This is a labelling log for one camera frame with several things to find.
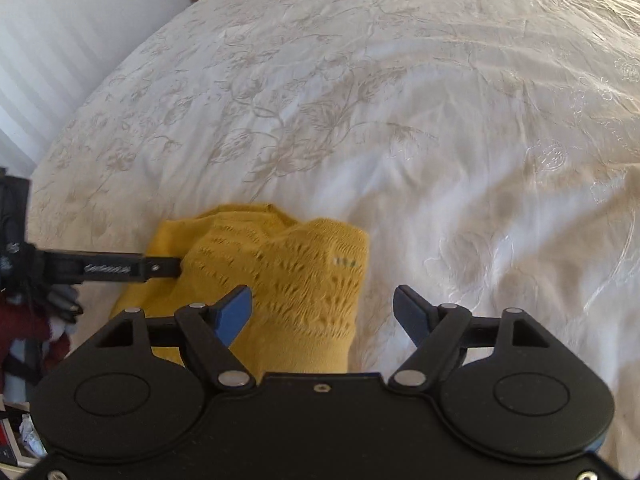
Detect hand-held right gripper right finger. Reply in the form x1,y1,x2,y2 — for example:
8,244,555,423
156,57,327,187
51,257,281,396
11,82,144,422
386,284,552,392

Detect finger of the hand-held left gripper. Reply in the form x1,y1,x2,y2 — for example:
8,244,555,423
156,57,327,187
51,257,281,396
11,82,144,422
34,251,184,287

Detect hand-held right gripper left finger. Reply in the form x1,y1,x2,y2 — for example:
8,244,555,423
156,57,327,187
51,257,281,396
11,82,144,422
94,284,257,391

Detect yellow knit sweater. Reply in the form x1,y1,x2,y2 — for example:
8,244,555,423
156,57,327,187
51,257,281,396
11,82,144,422
109,203,372,375

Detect person's left hand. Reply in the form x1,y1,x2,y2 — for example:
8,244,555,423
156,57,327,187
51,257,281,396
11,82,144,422
46,283,84,322

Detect dark red cloth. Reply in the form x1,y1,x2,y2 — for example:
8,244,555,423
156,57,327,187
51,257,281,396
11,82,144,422
0,303,72,362

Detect crumpled white paper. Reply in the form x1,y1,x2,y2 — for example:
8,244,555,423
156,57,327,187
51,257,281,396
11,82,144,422
19,411,47,458

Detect white floral bedspread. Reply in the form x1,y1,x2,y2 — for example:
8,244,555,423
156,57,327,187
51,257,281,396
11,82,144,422
27,0,640,461

